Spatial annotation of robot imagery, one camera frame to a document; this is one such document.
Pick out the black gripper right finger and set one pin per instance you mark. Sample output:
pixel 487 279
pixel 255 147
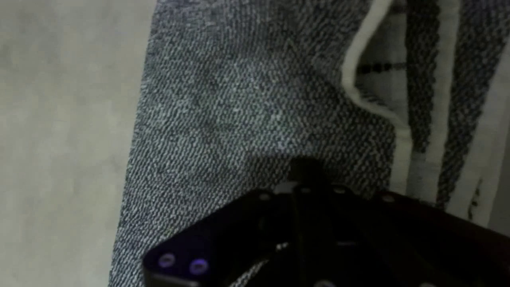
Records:
pixel 398 244

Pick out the grey striped towel white trim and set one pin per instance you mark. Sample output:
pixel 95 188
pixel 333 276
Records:
pixel 228 105

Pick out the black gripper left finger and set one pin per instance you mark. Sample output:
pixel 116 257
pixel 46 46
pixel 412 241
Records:
pixel 239 239

